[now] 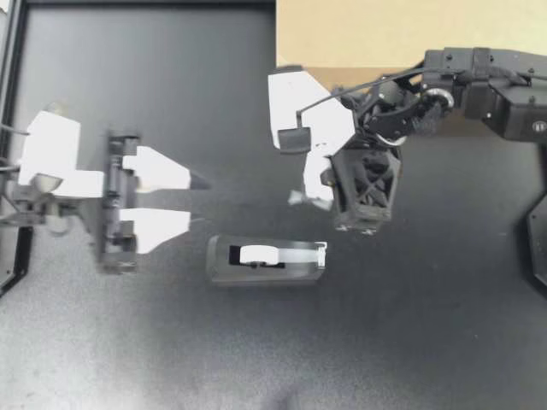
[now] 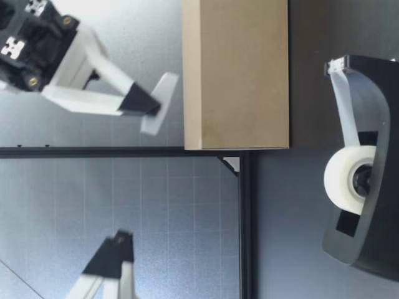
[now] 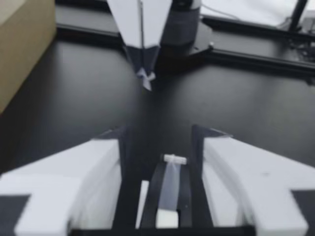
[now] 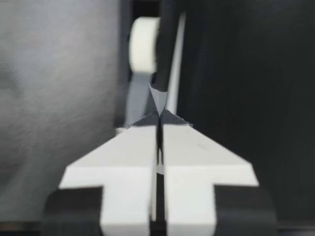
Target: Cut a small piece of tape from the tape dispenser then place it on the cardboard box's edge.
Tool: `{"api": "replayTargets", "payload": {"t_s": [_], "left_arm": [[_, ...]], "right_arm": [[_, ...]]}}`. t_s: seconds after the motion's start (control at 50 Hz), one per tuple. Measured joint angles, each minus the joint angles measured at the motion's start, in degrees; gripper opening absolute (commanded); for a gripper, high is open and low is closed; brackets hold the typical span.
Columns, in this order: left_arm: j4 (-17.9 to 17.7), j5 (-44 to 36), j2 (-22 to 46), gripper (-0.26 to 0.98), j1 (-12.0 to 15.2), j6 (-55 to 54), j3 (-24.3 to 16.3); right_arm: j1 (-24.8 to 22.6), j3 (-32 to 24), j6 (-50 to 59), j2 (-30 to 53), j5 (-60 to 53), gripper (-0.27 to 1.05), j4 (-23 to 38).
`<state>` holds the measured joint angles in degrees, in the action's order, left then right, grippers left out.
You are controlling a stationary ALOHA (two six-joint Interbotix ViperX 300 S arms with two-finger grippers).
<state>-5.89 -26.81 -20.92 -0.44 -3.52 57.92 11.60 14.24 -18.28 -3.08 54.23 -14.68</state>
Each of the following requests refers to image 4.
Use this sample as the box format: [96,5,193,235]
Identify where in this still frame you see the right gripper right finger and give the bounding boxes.
[159,109,279,236]

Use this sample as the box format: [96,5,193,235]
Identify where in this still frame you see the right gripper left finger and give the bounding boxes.
[41,112,158,236]

